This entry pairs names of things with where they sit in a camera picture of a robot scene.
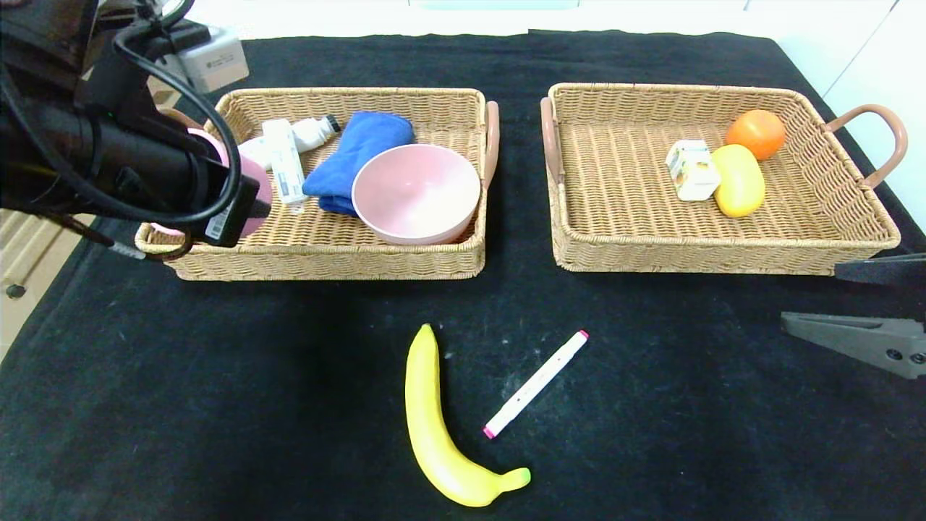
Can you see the white bottle with black cap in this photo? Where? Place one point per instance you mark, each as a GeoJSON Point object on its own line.
{"type": "Point", "coordinates": [312, 132]}

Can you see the wooden rack on wheels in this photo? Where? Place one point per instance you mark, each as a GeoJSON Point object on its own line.
{"type": "Point", "coordinates": [29, 260]}

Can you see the white squeeze tube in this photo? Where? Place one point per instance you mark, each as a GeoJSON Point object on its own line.
{"type": "Point", "coordinates": [284, 161]}

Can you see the yellow mango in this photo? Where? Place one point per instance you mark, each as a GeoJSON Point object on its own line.
{"type": "Point", "coordinates": [741, 184]}

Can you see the yellow banana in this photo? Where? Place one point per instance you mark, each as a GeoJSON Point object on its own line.
{"type": "Point", "coordinates": [427, 412]}

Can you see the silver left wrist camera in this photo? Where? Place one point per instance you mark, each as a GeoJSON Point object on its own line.
{"type": "Point", "coordinates": [217, 61]}

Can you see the pink bowl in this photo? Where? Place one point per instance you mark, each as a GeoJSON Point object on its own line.
{"type": "Point", "coordinates": [416, 194]}

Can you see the white marker with pink caps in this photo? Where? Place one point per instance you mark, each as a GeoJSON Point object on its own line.
{"type": "Point", "coordinates": [535, 383]}

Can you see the blue towel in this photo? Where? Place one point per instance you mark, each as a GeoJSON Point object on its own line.
{"type": "Point", "coordinates": [362, 145]}

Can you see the orange fruit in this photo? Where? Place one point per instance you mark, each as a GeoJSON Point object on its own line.
{"type": "Point", "coordinates": [756, 134]}

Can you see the small juice carton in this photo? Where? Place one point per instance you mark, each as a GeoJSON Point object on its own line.
{"type": "Point", "coordinates": [691, 174]}

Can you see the pink saucepan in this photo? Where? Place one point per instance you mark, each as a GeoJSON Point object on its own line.
{"type": "Point", "coordinates": [255, 174]}

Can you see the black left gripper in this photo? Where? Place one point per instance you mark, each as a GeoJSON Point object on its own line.
{"type": "Point", "coordinates": [230, 210]}

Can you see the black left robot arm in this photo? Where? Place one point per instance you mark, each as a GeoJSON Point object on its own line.
{"type": "Point", "coordinates": [72, 159]}

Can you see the white table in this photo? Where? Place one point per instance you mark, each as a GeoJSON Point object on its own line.
{"type": "Point", "coordinates": [325, 18]}

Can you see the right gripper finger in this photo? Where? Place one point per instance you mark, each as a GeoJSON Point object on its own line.
{"type": "Point", "coordinates": [868, 340]}
{"type": "Point", "coordinates": [890, 270]}

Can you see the black tablecloth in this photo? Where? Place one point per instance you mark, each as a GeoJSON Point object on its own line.
{"type": "Point", "coordinates": [651, 347]}

